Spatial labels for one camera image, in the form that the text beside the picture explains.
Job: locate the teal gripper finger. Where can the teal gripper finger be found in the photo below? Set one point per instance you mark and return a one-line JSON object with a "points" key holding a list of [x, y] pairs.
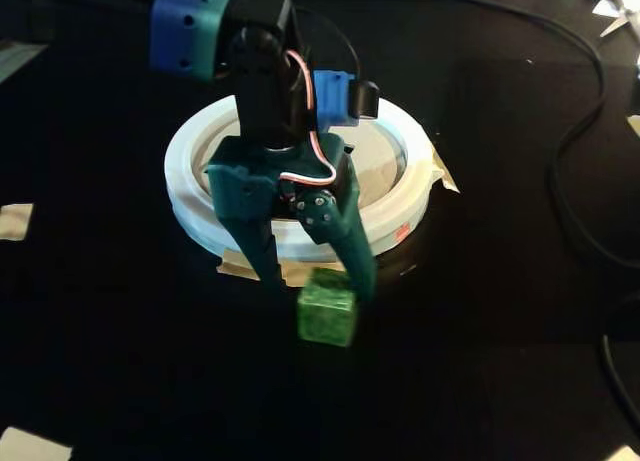
{"points": [[350, 251], [257, 246]]}

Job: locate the teal gripper body with servo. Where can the teal gripper body with servo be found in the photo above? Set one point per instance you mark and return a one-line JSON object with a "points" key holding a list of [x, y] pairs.
{"points": [[239, 185]]}

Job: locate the green square wooden block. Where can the green square wooden block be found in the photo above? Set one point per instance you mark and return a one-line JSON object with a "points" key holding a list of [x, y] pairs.
{"points": [[325, 313]]}

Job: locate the wide masking tape strip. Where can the wide masking tape strip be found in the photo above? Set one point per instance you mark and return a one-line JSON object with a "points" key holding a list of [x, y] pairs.
{"points": [[235, 267]]}

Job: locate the small masking tape piece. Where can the small masking tape piece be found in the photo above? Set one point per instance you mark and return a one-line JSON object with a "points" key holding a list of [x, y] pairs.
{"points": [[444, 173]]}

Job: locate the tan tape patch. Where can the tan tape patch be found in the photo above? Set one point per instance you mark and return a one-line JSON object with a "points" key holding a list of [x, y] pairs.
{"points": [[15, 222]]}

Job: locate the large white paper corner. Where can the large white paper corner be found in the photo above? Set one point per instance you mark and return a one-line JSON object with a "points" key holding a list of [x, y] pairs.
{"points": [[30, 446]]}

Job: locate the white object at table edge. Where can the white object at table edge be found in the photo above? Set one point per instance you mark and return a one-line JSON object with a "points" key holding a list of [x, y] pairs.
{"points": [[634, 131]]}

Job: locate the small white paper corner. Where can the small white paper corner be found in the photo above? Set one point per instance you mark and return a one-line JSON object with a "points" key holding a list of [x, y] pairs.
{"points": [[631, 453]]}

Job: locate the silver scissors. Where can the silver scissors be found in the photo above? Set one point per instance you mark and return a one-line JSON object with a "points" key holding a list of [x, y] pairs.
{"points": [[616, 16]]}

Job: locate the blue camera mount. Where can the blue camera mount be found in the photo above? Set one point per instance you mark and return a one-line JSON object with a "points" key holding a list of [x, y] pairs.
{"points": [[332, 98]]}

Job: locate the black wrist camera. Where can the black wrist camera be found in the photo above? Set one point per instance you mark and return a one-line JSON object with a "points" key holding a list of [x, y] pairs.
{"points": [[365, 100]]}

